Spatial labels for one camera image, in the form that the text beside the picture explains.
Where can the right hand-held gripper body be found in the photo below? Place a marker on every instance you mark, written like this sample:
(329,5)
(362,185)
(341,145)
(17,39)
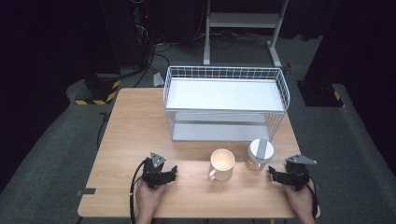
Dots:
(297,174)

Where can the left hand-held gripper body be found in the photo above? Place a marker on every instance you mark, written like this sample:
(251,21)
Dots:
(154,172)

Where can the glass jar with white lid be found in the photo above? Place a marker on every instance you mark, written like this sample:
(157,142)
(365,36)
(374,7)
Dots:
(261,154)

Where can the cream ceramic cup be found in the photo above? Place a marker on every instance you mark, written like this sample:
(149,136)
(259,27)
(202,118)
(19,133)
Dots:
(222,165)

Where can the person's right hand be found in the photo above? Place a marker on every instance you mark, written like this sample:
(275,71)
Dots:
(300,200)

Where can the grey tape strip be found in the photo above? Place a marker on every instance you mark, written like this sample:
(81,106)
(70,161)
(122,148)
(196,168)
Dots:
(86,192)

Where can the black base with yellow stripes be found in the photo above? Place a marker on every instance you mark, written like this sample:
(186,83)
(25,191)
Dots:
(99,93)
(323,95)

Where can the small red object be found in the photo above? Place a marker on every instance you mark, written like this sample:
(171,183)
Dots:
(289,69)

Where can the white metal stand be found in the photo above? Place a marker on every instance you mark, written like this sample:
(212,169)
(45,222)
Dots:
(243,20)

